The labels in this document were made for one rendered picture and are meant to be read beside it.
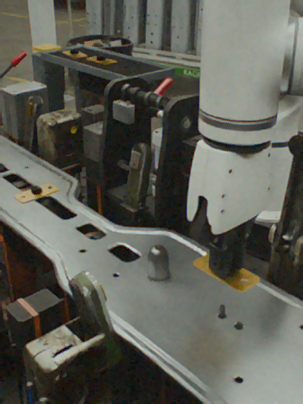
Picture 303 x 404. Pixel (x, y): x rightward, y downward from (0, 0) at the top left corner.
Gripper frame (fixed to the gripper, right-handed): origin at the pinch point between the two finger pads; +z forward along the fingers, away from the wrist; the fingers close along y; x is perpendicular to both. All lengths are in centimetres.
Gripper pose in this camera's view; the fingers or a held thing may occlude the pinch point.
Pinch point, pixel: (226, 254)
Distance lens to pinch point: 65.4
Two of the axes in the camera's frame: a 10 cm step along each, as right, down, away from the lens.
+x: 6.7, 3.4, -6.6
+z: 0.0, 8.9, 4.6
